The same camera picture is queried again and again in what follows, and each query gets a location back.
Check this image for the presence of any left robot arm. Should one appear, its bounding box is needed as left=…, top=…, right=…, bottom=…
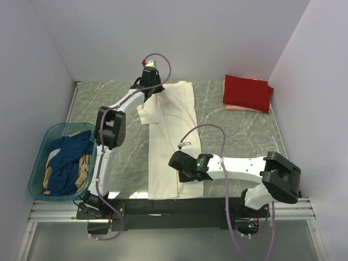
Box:
left=83, top=60, right=164, bottom=219

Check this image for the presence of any folded red t-shirt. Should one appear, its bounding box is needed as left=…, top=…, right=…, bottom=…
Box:
left=222, top=74, right=274, bottom=113

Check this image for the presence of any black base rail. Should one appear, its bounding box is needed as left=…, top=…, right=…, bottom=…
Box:
left=76, top=197, right=269, bottom=235

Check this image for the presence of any beige t-shirt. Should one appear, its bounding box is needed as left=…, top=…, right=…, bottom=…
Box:
left=43, top=132, right=92, bottom=194

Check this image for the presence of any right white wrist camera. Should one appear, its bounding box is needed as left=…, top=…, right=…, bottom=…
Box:
left=177, top=141, right=192, bottom=150

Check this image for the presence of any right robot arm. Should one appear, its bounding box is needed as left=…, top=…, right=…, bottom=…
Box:
left=169, top=151, right=301, bottom=217

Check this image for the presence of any white t-shirt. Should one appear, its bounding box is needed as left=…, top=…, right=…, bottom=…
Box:
left=137, top=81, right=204, bottom=200

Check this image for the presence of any teal plastic basket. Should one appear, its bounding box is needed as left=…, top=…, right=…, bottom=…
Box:
left=28, top=122, right=97, bottom=202

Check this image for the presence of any blue t-shirt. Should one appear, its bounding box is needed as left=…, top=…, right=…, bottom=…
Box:
left=46, top=129, right=95, bottom=195

